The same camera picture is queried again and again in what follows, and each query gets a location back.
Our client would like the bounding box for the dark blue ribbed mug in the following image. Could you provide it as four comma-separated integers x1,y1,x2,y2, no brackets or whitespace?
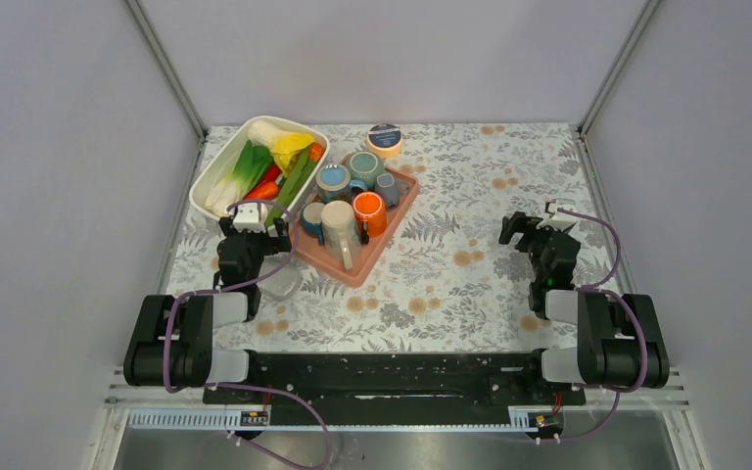
301,202,325,246

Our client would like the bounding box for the tall beige mug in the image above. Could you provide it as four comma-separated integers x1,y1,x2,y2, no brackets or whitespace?
321,201,361,271

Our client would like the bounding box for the light blue butterfly mug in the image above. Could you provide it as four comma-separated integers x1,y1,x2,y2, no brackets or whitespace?
315,164,369,204

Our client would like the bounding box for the orange mug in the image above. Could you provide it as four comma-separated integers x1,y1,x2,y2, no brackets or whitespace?
352,192,388,245

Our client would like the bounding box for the small grey mug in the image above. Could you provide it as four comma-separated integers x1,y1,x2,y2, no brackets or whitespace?
374,172,411,211

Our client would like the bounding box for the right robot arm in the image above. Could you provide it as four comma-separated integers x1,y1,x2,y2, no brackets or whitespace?
498,209,670,403

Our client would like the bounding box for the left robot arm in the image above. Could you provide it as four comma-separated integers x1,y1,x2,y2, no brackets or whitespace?
122,216,293,402

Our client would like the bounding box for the teal green glazed mug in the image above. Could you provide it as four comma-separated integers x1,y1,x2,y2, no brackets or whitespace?
345,151,385,190

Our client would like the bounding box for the clear plastic oval lid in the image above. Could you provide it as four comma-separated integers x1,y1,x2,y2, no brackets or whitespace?
258,259,302,301

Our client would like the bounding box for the toy bok choy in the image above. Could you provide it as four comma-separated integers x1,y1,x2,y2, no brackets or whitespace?
204,141,274,217

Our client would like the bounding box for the toy orange carrot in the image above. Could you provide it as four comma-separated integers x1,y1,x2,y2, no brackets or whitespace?
245,181,280,201

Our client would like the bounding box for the toy red chili pepper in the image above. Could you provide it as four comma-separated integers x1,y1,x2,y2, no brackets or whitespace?
260,164,282,184

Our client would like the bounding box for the white oval vegetable basket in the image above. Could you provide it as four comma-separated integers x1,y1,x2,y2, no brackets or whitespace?
188,116,331,220

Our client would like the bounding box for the toy green bean pod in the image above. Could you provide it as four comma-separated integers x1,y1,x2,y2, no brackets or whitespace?
275,143,324,208

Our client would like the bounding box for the toy napa cabbage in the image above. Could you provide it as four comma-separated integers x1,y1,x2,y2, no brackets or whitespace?
248,119,315,176

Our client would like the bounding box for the orange tape roll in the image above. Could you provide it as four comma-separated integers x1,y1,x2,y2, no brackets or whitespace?
365,123,403,159

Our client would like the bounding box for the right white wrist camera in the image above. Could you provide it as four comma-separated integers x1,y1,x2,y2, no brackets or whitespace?
537,199,577,233

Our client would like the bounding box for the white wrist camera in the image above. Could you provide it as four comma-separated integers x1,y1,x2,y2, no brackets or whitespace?
232,203,268,233
537,199,577,233

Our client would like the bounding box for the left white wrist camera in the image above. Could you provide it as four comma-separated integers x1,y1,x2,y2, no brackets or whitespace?
232,203,268,233

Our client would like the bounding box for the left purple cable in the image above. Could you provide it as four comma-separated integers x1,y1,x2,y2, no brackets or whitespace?
160,199,336,470

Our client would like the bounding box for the white slotted cable duct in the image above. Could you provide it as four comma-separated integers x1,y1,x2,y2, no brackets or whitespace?
129,406,538,432

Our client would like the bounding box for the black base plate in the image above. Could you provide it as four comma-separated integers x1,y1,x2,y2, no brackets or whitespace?
203,352,586,413

